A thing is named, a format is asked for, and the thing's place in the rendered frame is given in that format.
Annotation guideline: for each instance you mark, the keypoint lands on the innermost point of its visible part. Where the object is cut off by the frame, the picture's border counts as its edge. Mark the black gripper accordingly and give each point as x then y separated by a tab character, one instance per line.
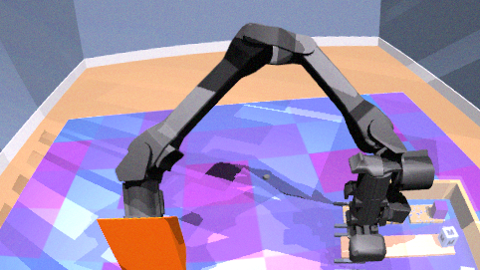
365	244

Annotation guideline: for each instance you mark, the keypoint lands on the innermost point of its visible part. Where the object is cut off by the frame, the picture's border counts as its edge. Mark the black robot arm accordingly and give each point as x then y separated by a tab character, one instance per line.
156	149

